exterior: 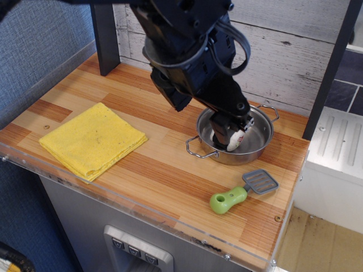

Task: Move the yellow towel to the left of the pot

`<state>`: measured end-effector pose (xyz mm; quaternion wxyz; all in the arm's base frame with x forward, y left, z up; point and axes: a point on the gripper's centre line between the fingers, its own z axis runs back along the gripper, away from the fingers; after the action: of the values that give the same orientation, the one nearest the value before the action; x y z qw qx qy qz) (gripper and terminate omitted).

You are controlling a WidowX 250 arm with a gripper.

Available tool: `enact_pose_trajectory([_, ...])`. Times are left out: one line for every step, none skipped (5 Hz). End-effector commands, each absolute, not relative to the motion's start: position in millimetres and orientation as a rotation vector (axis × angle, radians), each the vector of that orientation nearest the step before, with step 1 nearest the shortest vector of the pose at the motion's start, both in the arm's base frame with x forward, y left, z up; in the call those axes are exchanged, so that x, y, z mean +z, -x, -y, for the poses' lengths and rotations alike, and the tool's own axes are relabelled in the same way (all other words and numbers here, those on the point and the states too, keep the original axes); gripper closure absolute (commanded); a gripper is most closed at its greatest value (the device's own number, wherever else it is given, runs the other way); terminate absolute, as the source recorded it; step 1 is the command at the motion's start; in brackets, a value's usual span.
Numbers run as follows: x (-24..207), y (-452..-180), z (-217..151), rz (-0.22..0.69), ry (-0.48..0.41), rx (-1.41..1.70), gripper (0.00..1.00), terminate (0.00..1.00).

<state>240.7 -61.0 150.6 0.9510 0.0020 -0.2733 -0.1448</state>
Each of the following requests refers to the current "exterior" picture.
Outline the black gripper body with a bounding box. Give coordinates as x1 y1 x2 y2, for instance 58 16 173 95
149 39 252 120

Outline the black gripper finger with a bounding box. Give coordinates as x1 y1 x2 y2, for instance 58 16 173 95
209 113 236 147
237 112 254 131

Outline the yellow towel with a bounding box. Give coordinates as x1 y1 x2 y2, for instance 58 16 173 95
39 103 147 182

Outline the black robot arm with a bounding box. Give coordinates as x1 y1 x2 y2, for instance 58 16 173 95
130 1 254 151

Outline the plush sushi roll toy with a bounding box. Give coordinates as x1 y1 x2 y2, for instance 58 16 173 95
209 130 245 152

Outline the stainless steel pot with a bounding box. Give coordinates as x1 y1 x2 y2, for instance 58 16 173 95
186 105 280 165

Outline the green grey toy spatula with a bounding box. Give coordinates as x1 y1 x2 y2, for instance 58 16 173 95
209 169 279 214

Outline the white grooved side cabinet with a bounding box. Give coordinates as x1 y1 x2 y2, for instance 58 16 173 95
294 107 362 233

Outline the clear acrylic table edge guard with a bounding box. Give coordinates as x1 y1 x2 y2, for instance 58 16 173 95
1 134 308 271

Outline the silver dispenser button panel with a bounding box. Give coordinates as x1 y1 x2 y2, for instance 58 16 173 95
104 225 174 271

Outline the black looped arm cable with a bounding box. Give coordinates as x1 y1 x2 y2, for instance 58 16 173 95
143 17 252 77

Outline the dark left vertical post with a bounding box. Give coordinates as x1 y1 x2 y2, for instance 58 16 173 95
90 4 120 76

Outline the dark vertical post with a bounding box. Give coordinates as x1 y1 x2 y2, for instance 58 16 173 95
302 0 362 140
90 4 120 76

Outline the dark right vertical post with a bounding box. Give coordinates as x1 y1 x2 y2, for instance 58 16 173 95
302 0 362 140

